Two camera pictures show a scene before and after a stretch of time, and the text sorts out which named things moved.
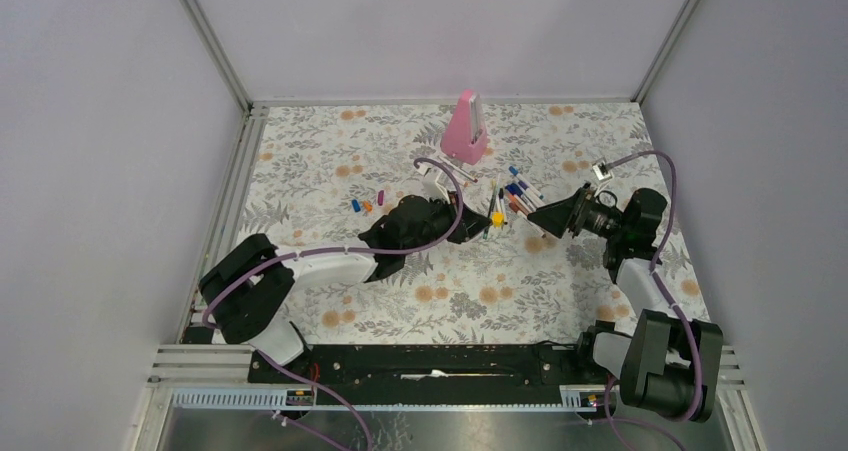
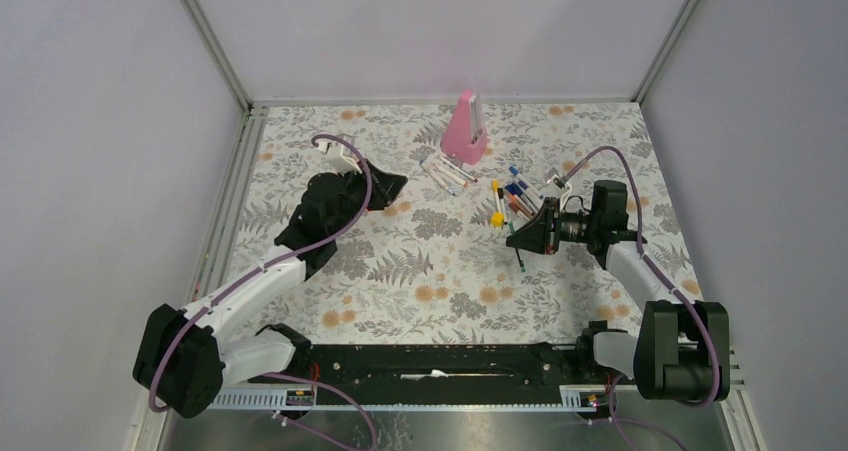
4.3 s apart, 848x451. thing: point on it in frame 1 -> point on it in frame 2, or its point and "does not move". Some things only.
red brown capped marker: x=517 y=208 does not move
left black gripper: x=472 y=224 -> x=385 y=189
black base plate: x=434 y=374 does not move
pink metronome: x=465 y=135 does not move
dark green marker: x=493 y=197 -> x=521 y=264
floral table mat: x=321 y=175 does not move
